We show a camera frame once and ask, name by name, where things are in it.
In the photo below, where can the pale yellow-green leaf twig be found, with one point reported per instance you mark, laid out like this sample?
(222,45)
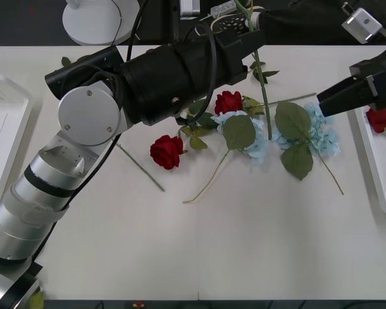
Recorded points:
(37,301)

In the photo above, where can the red yellow button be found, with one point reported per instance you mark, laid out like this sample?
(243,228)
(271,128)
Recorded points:
(138,304)

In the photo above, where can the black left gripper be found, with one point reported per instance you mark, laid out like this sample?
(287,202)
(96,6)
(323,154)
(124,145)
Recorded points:
(230,59)

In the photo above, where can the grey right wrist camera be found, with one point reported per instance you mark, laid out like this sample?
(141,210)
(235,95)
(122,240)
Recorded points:
(363,24)

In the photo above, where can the person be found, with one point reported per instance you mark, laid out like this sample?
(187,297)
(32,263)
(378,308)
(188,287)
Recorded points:
(308,25)

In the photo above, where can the shallow white box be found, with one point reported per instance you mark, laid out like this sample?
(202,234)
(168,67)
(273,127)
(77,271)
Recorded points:
(3,128)
(373,161)

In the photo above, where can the pale blue flower with stem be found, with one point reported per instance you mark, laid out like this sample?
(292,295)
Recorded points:
(325,135)
(259,151)

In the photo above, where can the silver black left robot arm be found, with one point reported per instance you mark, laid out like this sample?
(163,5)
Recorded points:
(87,116)

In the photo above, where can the white round stand base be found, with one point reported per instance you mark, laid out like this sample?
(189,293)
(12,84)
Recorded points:
(93,22)

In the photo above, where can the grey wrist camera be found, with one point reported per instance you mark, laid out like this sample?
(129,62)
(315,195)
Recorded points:
(363,24)
(189,6)

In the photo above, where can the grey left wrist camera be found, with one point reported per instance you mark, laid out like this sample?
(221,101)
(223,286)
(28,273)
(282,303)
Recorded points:
(189,6)

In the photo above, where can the small dark green leaf twig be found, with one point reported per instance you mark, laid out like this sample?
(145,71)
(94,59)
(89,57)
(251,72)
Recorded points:
(268,74)

